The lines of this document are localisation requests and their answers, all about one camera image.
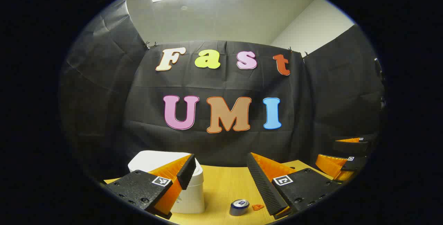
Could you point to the silver pop can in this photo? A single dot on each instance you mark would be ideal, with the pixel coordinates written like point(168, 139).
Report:
point(239, 207)

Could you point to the white desktop garbage bin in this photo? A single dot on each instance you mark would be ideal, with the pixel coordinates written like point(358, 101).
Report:
point(192, 197)

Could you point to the orange paper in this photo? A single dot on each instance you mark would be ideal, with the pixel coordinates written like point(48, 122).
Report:
point(258, 206)

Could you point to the black backdrop cloth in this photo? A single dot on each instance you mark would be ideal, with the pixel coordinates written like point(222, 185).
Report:
point(225, 83)

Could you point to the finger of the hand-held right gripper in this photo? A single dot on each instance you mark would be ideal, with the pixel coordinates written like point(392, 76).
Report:
point(332, 165)
point(349, 147)

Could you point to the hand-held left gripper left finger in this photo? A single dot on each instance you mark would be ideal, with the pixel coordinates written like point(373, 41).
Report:
point(187, 171)

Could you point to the wooden desktop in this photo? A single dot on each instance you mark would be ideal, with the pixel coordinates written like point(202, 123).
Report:
point(221, 190)

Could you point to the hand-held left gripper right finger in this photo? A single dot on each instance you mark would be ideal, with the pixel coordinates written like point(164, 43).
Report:
point(264, 187)

